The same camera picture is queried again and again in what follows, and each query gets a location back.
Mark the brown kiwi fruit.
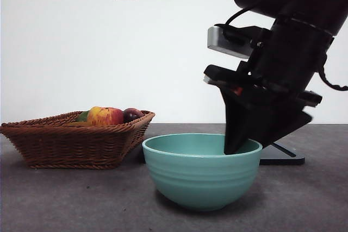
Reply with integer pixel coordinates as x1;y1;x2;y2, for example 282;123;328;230
67;121;92;128

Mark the black rectangular tray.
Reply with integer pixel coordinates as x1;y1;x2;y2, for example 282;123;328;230
135;139;305;166

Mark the brown wicker basket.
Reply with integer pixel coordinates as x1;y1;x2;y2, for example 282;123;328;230
0;110;156;170

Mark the green fruit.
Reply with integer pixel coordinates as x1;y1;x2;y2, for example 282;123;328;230
75;110;90;123

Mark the coiled black cable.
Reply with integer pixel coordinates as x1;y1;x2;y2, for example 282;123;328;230
318;52;348;91

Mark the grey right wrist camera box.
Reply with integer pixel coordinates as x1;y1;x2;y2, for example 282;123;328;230
207;24;270;59

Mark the red yellow apple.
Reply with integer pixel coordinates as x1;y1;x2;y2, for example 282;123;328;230
86;106;124;127

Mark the dark red plum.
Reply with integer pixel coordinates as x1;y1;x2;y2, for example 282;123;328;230
122;108;144;124

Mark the teal ribbed bowl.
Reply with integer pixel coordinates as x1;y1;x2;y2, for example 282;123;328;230
141;133;264;211

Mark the thin black camera cable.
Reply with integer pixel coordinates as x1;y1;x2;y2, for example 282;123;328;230
224;8;255;40

